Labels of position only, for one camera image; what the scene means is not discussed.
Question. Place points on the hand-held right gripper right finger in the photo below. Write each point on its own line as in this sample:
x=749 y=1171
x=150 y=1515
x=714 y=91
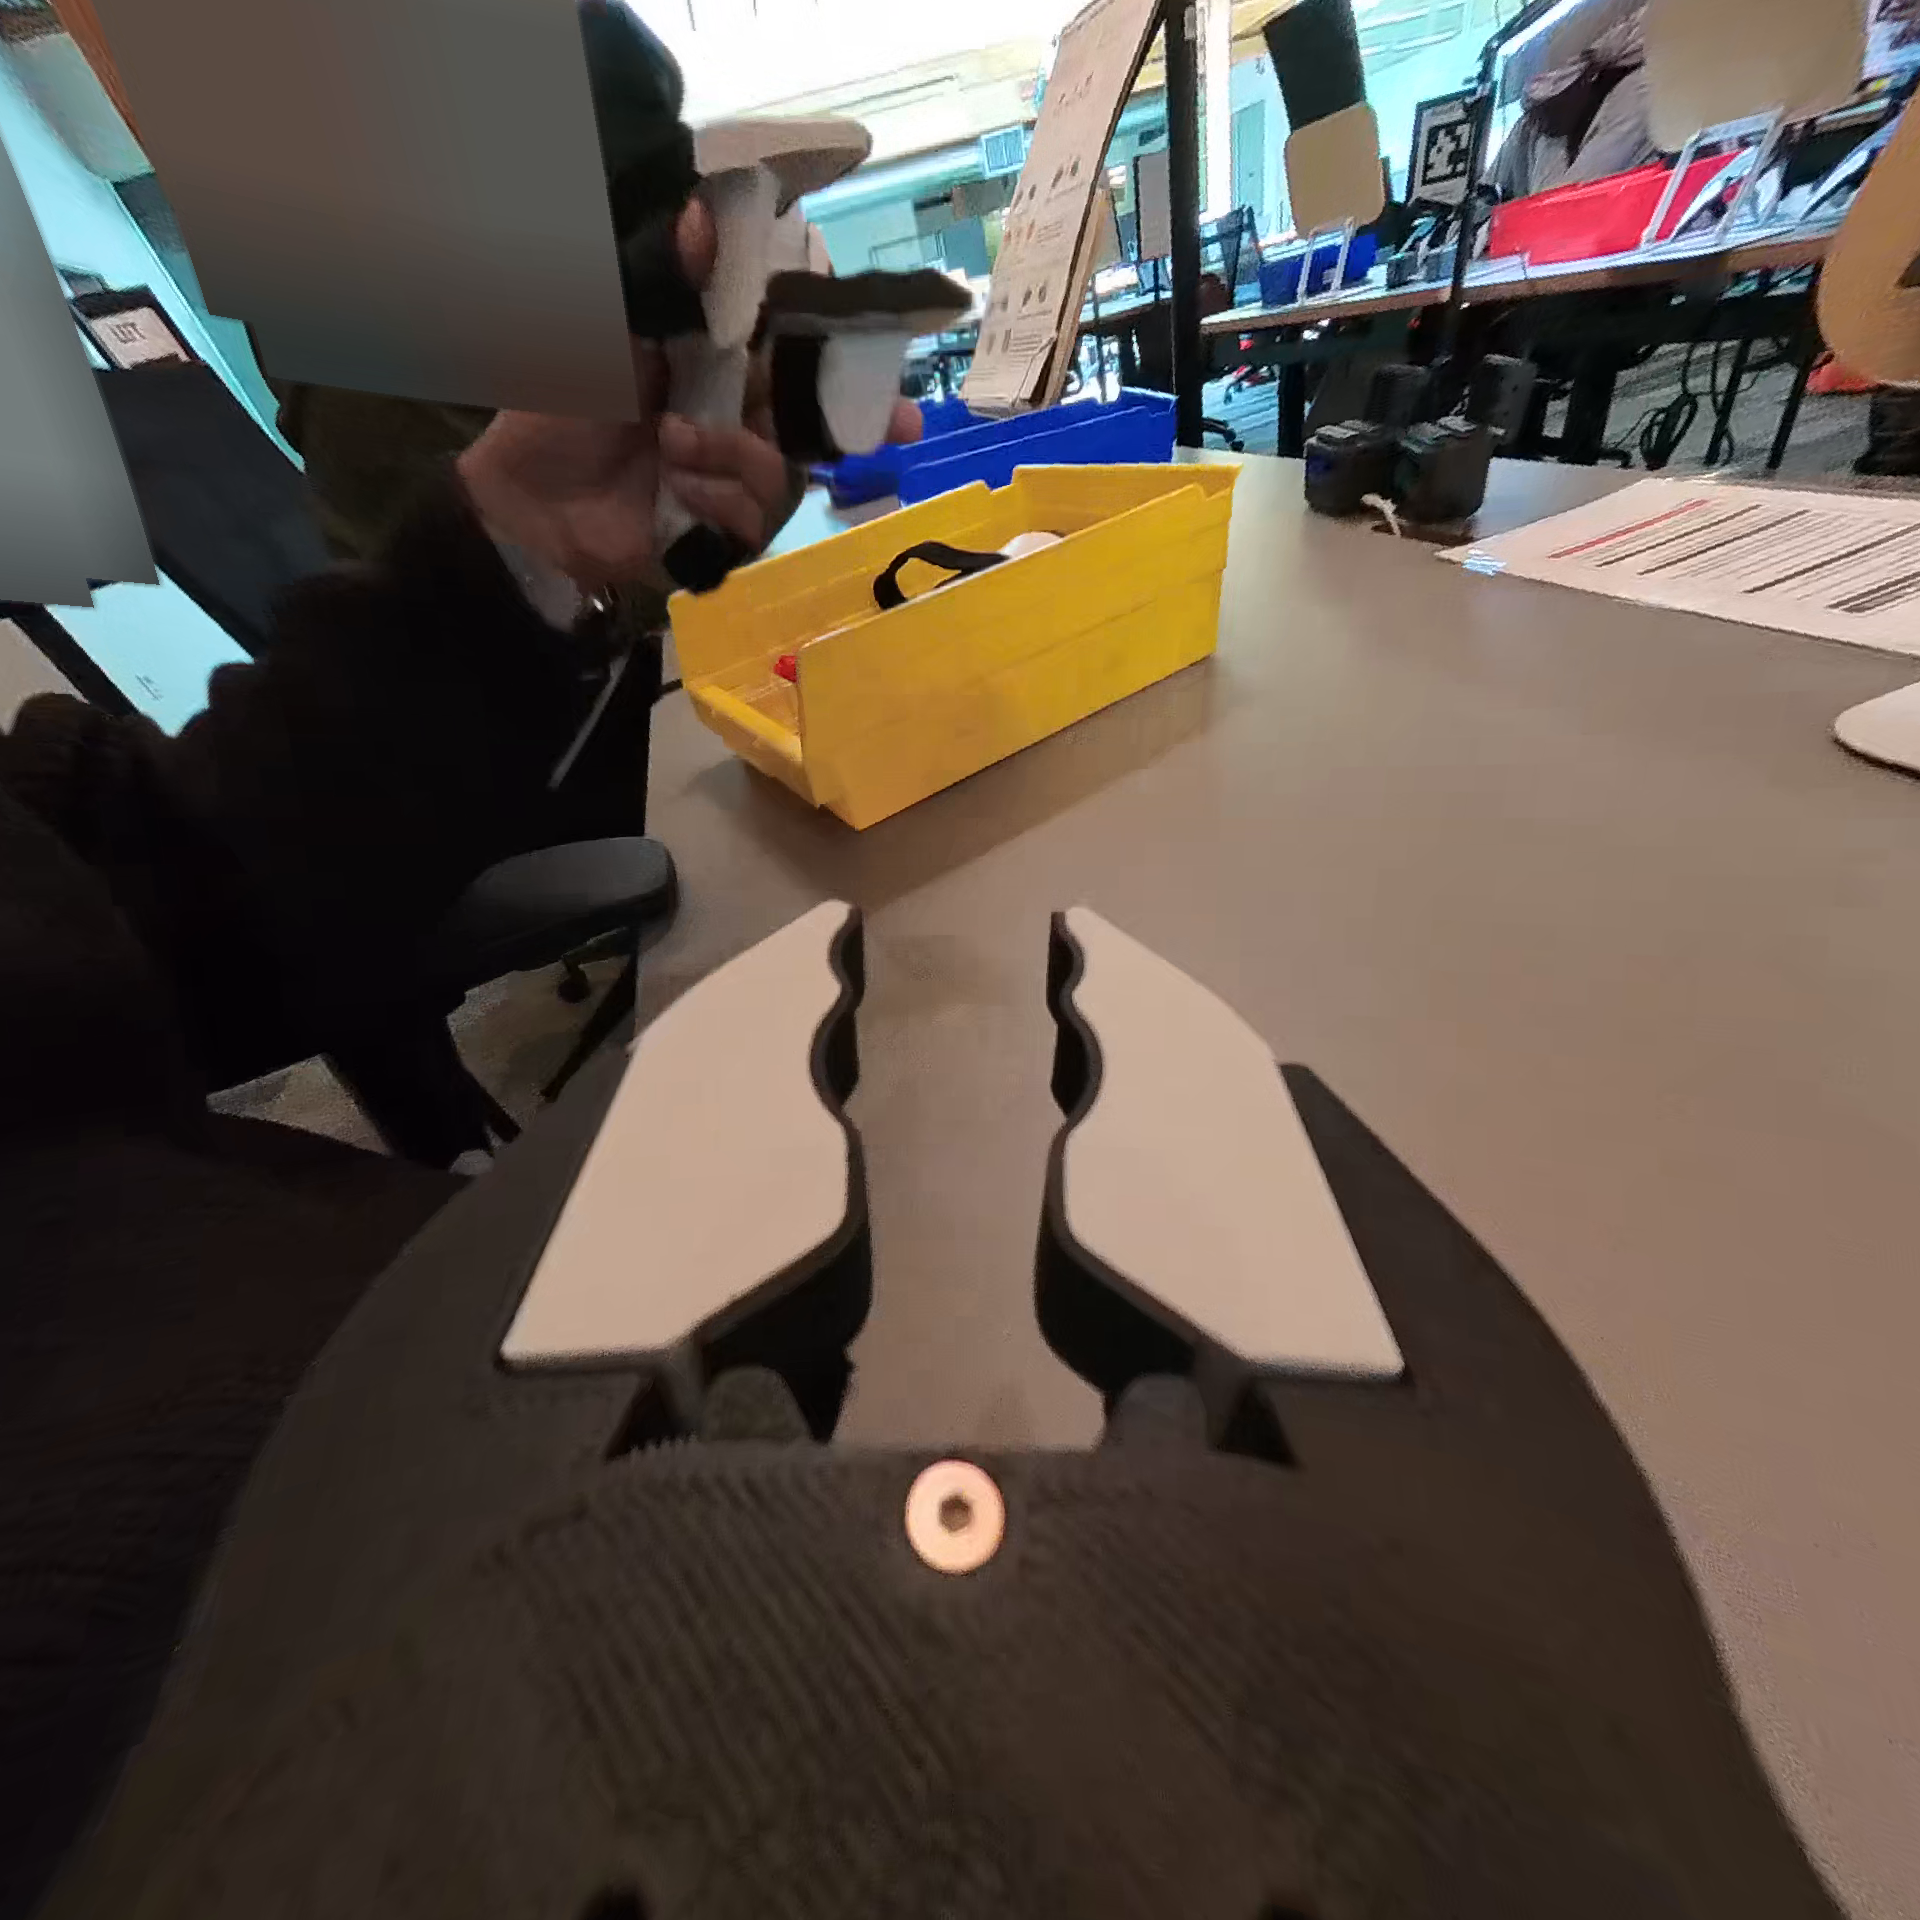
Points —
x=1214 y=1184

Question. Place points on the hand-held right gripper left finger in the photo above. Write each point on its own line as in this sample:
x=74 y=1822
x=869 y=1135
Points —
x=691 y=1184

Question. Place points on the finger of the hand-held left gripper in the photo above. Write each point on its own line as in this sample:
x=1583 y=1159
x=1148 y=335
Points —
x=786 y=155
x=869 y=301

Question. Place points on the yellow plastic bin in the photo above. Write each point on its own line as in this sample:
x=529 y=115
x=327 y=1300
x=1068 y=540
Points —
x=1018 y=659

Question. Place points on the small white object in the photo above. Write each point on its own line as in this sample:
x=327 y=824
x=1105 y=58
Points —
x=1033 y=544

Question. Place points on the person's left hand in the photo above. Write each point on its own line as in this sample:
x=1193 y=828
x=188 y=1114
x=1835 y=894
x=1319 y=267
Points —
x=569 y=493

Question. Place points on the brown cardboard sign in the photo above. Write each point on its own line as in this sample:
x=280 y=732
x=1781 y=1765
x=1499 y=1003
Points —
x=1059 y=224

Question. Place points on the blue plastic bin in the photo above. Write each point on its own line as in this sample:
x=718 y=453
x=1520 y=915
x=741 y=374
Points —
x=1319 y=267
x=1051 y=435

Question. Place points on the black office chair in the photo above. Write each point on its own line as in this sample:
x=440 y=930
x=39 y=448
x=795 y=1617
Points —
x=569 y=892

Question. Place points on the black metal pole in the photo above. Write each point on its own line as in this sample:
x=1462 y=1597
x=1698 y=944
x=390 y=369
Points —
x=1183 y=224

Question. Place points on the wooden work table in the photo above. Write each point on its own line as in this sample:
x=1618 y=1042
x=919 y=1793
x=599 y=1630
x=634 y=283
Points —
x=1319 y=308

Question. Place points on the black and white marker board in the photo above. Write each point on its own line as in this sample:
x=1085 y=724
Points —
x=1451 y=148

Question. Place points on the person's dark clothing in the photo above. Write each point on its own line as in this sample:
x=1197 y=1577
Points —
x=150 y=1499

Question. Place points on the red plastic bin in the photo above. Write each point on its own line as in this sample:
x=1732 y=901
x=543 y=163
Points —
x=1575 y=216

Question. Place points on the printed paper sheet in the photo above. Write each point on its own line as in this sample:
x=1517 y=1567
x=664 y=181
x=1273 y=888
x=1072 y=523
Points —
x=1724 y=553

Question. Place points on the orange traffic cone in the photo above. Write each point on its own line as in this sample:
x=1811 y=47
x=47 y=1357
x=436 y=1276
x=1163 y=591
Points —
x=1840 y=374

